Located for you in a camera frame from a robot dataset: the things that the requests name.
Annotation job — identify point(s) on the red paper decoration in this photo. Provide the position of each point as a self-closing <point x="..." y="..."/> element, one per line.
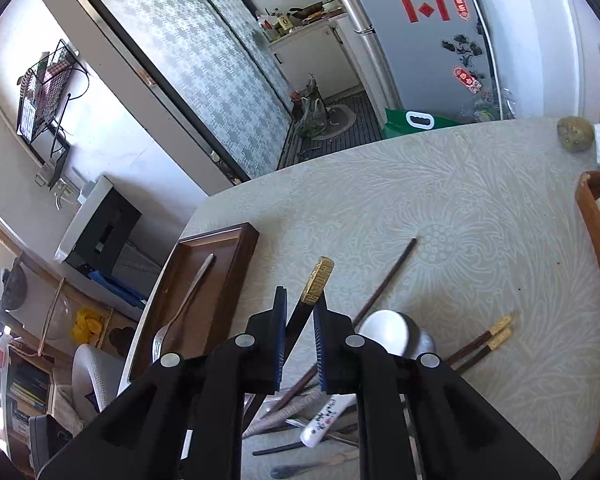
<point x="424" y="7"/>

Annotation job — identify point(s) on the dark wooden chopstick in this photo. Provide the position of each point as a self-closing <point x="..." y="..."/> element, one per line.
<point x="280" y="448"/>
<point x="390" y="272"/>

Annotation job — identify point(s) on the round floor mat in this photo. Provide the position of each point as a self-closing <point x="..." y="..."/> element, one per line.
<point x="342" y="117"/>

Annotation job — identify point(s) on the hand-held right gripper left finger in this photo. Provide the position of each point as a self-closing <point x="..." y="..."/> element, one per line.
<point x="280" y="345"/>

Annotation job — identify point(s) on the grey round hat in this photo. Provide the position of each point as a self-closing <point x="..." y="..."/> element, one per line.
<point x="14" y="290"/>

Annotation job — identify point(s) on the brown potato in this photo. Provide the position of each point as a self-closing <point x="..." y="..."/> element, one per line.
<point x="575" y="134"/>

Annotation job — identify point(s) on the wooden bookshelf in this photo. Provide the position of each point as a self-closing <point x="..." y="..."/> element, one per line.
<point x="27" y="395"/>

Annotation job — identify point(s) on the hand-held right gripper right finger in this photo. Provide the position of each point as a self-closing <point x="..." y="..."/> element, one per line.
<point x="321" y="355"/>

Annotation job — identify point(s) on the white and black appliance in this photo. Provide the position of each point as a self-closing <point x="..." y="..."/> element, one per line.
<point x="105" y="225"/>

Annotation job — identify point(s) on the white chair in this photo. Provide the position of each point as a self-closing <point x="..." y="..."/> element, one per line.
<point x="92" y="380"/>

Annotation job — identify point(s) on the black box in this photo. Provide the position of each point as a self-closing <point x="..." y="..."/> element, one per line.
<point x="50" y="440"/>

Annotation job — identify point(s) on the brown wooden tray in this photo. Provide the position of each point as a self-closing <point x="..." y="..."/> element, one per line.
<point x="220" y="285"/>

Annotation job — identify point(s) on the metal fork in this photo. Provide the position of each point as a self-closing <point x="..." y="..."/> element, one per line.
<point x="190" y="292"/>

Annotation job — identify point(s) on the patterned sliding door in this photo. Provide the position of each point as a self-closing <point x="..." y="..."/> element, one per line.
<point x="205" y="70"/>

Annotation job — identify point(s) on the white kitchen cabinet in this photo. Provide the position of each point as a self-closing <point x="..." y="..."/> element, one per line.
<point x="310" y="55"/>

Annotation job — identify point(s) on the white ceramic spoon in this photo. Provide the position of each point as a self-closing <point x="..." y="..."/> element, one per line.
<point x="387" y="332"/>

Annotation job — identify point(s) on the wooden chair back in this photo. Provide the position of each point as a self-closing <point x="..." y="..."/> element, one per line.
<point x="597" y="270"/>

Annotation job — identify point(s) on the black wok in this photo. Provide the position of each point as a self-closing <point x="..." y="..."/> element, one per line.
<point x="307" y="10"/>

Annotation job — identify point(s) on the bag of vegetables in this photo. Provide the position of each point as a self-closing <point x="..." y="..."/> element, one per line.
<point x="311" y="112"/>

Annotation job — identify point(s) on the yellow cloth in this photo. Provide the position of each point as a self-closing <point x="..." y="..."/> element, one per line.
<point x="87" y="324"/>

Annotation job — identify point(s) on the grey refrigerator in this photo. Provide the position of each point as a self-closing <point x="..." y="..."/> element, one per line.
<point x="425" y="60"/>

